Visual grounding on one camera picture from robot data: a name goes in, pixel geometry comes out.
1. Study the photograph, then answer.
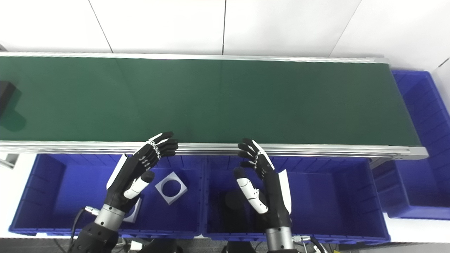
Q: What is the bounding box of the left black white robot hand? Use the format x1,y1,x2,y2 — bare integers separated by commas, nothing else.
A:
105,132,179,213

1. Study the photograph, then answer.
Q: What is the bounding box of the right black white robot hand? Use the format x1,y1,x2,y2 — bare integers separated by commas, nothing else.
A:
233,138,293,231

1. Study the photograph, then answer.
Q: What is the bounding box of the black cylinder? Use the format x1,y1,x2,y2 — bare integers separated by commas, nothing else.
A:
0,82,16,118
220,190,268,229

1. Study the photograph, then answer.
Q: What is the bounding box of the blue bin with black parts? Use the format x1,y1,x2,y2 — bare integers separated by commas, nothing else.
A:
201,155,391,243

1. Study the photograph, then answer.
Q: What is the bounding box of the blue bin with white parts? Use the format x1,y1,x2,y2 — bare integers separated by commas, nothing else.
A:
9,154,204,236

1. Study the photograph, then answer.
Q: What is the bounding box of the green conveyor belt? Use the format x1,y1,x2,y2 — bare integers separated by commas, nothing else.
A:
0,56,422,147
0,52,429,166

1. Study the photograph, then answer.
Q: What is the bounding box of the aluminium conveyor leg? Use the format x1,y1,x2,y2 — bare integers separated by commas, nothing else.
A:
0,154,19,169
369,157,392,170

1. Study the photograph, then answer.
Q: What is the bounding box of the empty blue bin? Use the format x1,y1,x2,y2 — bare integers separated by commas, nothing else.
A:
372,70,450,220

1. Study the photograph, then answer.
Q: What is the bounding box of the white square ring part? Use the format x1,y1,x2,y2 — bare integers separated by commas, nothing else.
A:
155,171,188,205
123,197,142,223

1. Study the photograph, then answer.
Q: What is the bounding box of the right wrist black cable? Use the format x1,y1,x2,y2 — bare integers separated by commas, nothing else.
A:
294,235,329,253

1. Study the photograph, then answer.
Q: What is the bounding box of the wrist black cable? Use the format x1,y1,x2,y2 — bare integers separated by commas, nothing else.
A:
294,235,329,253
70,207,101,246

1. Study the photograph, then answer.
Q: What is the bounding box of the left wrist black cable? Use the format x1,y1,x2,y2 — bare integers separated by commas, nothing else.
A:
70,207,101,246

